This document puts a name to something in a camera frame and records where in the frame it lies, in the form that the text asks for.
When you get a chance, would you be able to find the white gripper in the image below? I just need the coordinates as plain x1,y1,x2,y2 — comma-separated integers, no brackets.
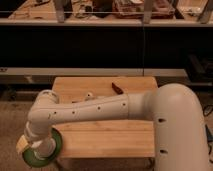
16,134,53,156

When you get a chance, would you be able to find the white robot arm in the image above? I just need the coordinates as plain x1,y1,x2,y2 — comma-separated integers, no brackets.
16,83,211,171

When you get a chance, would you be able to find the green ceramic bowl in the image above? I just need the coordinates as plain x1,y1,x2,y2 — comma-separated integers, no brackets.
22,128,63,168

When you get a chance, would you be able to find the white astronaut figurine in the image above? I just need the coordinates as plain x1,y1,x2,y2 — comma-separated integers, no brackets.
85,92,94,101

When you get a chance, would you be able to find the wooden folding table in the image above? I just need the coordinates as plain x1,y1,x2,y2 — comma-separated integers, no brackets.
52,76,157,159

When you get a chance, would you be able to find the long background workbench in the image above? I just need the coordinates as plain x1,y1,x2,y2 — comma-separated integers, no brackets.
0,0,213,27

